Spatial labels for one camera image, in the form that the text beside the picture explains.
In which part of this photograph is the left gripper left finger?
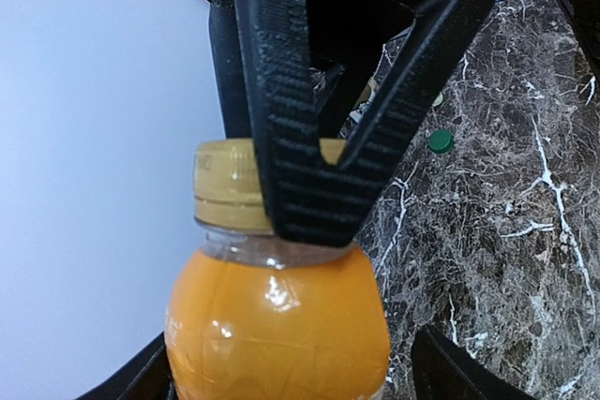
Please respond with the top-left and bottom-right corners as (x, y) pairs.
(77, 333), (176, 400)

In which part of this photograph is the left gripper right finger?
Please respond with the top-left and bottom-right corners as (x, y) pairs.
(411, 325), (533, 400)

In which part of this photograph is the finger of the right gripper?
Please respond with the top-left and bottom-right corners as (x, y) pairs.
(207, 0), (348, 139)
(232, 0), (496, 247)

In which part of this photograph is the orange juice bottle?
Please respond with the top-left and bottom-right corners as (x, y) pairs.
(163, 136), (393, 400)

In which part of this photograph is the dark green bottle cap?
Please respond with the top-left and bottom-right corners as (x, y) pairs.
(427, 129), (455, 154)

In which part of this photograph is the pale green bottle cap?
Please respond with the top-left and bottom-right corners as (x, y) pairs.
(432, 93), (443, 108)

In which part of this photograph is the gold bottle cap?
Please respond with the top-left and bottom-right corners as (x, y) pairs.
(193, 138), (276, 237)

